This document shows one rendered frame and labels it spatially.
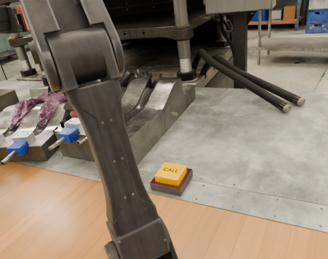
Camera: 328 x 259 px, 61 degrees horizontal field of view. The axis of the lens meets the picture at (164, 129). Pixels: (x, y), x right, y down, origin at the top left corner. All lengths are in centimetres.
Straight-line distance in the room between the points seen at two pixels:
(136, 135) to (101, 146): 42
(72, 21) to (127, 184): 22
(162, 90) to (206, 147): 25
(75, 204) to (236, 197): 37
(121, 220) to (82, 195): 37
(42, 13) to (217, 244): 47
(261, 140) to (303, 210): 28
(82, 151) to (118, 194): 50
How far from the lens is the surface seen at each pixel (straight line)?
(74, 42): 34
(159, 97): 93
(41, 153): 93
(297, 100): 107
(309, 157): 80
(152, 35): 152
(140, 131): 78
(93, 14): 37
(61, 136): 83
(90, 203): 71
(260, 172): 73
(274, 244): 58
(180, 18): 136
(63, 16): 41
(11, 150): 93
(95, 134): 35
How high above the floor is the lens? 124
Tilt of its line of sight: 28 degrees down
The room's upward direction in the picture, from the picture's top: 8 degrees counter-clockwise
